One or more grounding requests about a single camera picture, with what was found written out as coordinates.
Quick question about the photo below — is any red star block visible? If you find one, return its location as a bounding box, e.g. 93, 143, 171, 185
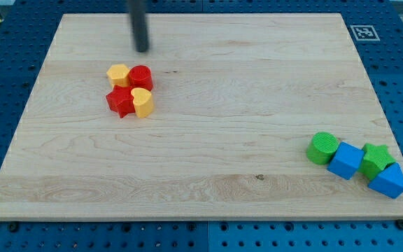
106, 85, 135, 118

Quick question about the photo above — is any green star block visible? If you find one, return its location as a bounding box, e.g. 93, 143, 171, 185
358, 143, 396, 181

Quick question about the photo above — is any light wooden board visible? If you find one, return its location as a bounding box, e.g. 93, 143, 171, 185
0, 13, 403, 222

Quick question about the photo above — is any yellow heart block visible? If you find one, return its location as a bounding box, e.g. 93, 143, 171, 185
131, 87, 155, 118

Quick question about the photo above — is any red cylinder block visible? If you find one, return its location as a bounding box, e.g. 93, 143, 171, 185
128, 65, 153, 91

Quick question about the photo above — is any yellow hexagon block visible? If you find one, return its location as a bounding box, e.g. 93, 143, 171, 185
106, 64, 130, 88

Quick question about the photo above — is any green cylinder block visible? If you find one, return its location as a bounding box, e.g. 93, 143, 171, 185
306, 132, 339, 165

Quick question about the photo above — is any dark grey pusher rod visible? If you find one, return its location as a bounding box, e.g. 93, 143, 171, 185
127, 0, 149, 53

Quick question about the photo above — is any blue cube block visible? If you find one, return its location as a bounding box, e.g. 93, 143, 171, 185
327, 142, 365, 180

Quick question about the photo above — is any white fiducial marker tag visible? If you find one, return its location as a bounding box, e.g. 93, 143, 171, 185
351, 24, 380, 41

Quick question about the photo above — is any blue triangle block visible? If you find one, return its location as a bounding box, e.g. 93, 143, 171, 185
368, 162, 403, 199

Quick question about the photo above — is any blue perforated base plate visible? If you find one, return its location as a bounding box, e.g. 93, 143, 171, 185
0, 1, 403, 251

